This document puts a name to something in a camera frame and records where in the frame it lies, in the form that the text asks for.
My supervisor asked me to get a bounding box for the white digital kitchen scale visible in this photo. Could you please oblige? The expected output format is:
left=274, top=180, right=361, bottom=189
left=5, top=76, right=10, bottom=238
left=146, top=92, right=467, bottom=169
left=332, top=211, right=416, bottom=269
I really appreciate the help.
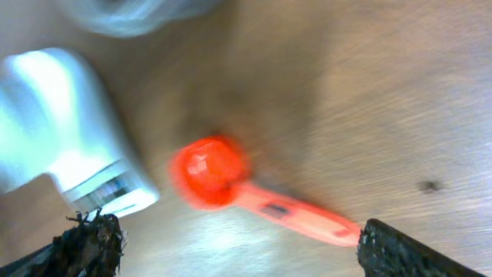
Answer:
left=1, top=48, right=160, bottom=217

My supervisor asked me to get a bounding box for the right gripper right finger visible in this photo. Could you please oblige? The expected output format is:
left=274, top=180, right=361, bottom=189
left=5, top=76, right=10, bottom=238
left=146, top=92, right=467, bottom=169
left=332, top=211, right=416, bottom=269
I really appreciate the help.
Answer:
left=357, top=219, right=484, bottom=277

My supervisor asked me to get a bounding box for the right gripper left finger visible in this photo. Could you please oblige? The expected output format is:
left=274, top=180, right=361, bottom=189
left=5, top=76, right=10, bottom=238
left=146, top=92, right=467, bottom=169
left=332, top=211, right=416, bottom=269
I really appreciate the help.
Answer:
left=1, top=209, right=125, bottom=277

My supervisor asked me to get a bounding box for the orange measuring scoop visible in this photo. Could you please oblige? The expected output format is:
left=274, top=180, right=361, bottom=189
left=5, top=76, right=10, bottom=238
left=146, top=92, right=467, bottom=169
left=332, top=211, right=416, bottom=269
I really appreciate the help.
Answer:
left=169, top=135, right=361, bottom=247

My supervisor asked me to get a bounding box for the white round bowl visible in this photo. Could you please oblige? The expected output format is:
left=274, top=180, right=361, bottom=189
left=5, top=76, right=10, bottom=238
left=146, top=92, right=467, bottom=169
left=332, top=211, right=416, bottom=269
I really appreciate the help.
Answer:
left=57, top=0, right=221, bottom=38

